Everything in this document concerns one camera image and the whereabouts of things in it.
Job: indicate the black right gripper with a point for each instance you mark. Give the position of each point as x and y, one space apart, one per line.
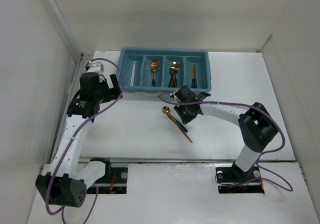
185 119

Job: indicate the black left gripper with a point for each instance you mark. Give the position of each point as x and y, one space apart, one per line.
111 92

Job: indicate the rose gold fork green handle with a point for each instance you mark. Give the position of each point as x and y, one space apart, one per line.
174 84

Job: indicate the gold knife green handle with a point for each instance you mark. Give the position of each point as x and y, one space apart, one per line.
193 80
194 69

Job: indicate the rose gold fork all metal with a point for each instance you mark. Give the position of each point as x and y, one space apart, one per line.
172 72

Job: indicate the gold spoon green handle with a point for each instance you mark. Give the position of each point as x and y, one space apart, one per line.
153 80

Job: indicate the copper slotted spoon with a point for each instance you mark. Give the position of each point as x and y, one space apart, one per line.
154 65

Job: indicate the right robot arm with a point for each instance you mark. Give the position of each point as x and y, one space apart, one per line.
256 128

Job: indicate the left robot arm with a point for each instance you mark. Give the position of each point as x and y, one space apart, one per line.
63 184

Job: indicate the blue plastic cutlery tray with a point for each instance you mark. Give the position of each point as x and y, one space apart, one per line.
136 74

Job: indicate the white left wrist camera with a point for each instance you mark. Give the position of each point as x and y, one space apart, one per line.
95 70

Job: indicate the aluminium rail left side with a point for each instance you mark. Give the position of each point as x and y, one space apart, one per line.
72 87

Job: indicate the aluminium rail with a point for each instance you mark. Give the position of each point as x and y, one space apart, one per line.
72 87
166 160

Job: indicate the aluminium rail front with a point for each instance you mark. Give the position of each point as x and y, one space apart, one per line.
166 160

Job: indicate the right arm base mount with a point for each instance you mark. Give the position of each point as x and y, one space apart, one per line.
230 182

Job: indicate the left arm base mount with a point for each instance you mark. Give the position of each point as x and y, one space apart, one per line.
114 180

